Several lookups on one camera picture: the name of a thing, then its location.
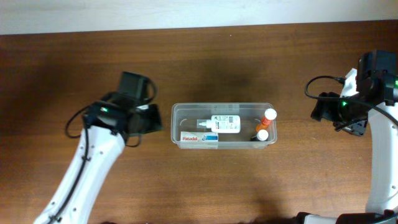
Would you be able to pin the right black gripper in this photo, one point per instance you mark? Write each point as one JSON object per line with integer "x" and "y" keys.
{"x": 321, "y": 106}

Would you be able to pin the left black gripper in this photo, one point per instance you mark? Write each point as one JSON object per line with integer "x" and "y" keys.
{"x": 152, "y": 117}

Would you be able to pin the white Panadol box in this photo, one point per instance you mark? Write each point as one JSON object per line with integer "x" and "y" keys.
{"x": 198, "y": 137}

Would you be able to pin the orange tube white cap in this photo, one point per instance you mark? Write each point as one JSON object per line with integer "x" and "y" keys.
{"x": 270, "y": 114}

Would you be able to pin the white spray bottle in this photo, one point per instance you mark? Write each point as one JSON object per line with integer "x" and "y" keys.
{"x": 224, "y": 124}

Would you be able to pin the dark bottle white cap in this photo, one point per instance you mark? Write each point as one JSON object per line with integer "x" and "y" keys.
{"x": 261, "y": 135}

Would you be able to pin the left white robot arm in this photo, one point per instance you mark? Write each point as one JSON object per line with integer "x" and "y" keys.
{"x": 108, "y": 123}

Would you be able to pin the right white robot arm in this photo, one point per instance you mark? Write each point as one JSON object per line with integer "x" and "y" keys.
{"x": 382, "y": 202}

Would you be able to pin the clear plastic container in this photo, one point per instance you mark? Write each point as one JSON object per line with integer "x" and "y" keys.
{"x": 185, "y": 115}

